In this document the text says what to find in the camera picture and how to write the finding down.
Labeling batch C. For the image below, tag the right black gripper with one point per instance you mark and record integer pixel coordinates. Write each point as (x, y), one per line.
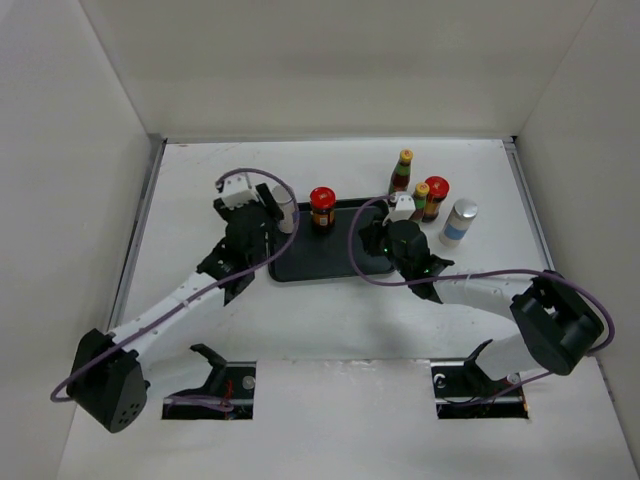
(371, 235)

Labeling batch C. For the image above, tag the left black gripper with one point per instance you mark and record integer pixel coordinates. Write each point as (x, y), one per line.
(272, 215)

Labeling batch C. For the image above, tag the green-label sauce bottle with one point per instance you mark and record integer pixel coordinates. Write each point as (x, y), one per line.
(419, 196)
(400, 177)

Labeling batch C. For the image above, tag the white peppercorn shaker blue label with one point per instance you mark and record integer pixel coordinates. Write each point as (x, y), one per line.
(286, 205)

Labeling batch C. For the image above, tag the white salt shaker silver lid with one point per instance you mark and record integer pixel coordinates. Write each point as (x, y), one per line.
(461, 216)

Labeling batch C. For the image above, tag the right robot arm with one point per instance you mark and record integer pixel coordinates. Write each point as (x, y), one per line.
(556, 327)

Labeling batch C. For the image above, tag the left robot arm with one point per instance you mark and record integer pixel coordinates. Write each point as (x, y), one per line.
(110, 377)

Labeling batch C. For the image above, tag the red-lid chili sauce jar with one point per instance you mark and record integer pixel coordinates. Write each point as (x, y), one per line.
(438, 191)

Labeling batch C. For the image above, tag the black plastic tray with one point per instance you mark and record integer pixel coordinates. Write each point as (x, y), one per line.
(322, 256)

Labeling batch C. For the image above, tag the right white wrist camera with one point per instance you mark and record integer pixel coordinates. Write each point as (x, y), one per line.
(402, 208)

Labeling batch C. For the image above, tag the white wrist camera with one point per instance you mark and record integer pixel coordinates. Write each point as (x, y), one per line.
(402, 208)
(236, 191)

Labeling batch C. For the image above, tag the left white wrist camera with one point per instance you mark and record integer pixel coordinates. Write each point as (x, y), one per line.
(236, 191)

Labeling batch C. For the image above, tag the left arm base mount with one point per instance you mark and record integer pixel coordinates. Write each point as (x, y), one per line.
(227, 393)

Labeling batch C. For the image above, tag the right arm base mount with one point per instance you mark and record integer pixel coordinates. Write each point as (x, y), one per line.
(463, 391)

